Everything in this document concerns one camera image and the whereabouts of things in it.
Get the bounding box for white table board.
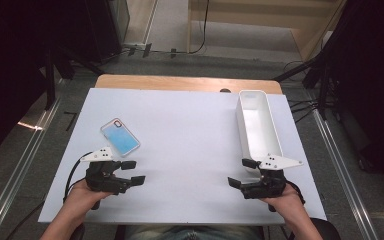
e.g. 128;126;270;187
37;87;328;225

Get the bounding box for black chair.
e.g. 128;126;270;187
308;217;342;240

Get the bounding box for person's jeans legs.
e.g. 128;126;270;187
125;225;263;240

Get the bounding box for white plastic bin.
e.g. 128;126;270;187
235;89;284;173

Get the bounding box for right hand-held gripper black cable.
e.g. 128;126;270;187
285;179;306;205

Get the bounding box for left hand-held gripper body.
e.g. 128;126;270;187
79;146;132;196

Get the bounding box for light wooden shelf unit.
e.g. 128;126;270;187
186;0;348;62

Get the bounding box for person's left hand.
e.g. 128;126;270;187
63;179;114;224

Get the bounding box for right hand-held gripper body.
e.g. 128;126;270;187
241;153;304;200

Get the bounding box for hanging black cable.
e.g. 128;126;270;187
189;0;212;55

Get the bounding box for black metal stand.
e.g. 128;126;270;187
43;44;105;112
273;49;336;122

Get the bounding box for person's right hand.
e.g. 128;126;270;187
259;183;307;225

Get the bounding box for metal floor rail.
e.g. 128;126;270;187
0;95;62;240
308;89;380;240

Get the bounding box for bundle of black floor cables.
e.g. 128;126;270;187
288;99;328;124

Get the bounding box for black curtain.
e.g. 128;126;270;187
326;0;384;188
0;0;91;163

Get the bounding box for left hand-held gripper black cable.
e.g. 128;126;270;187
62;151;94;204

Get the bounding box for hand-held gripper black cable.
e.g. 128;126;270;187
285;179;306;205
62;151;94;204

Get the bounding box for iridescent blue phone case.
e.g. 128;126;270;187
99;117;142;158

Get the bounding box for wooden table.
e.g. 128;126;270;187
94;73;284;95

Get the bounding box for black cabinet with glass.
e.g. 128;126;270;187
85;0;131;65

